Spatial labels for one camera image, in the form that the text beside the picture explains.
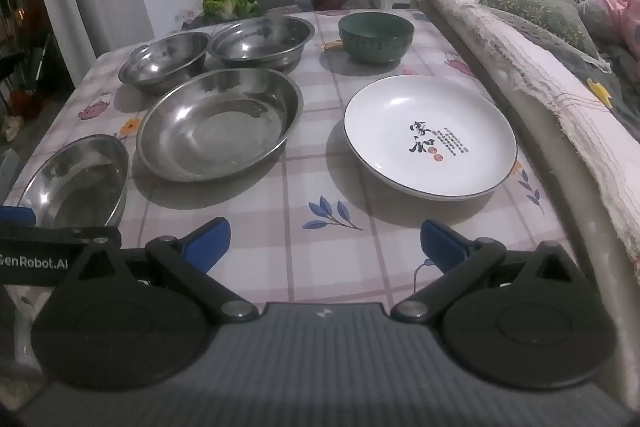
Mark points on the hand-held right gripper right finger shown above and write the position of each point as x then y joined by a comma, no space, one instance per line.
442,243

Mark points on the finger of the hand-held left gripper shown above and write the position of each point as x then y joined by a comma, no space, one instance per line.
17,217
55,238

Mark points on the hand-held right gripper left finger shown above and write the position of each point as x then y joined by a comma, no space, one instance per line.
209,241

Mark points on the deep stainless steel plate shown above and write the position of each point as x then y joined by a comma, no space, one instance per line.
80,182

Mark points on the white ceramic plate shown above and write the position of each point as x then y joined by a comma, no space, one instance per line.
430,139

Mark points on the large stainless steel plate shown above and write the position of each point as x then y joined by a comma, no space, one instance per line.
215,127

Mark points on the small stainless steel bowl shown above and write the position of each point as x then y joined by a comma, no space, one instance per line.
162,64

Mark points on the wide-rimmed stainless steel bowl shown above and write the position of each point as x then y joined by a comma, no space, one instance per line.
260,42

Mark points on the green ceramic bowl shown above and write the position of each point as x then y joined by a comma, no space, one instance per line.
375,39

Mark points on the cluttered metal shelf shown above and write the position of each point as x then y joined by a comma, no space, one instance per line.
25,32

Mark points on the green lettuce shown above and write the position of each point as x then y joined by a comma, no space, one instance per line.
230,2

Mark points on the grey blanket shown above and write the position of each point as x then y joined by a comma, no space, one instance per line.
617,72

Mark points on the green patterned pillow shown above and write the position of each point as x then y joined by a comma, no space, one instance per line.
535,7

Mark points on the pink blanket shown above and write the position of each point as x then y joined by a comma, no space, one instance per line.
612,19

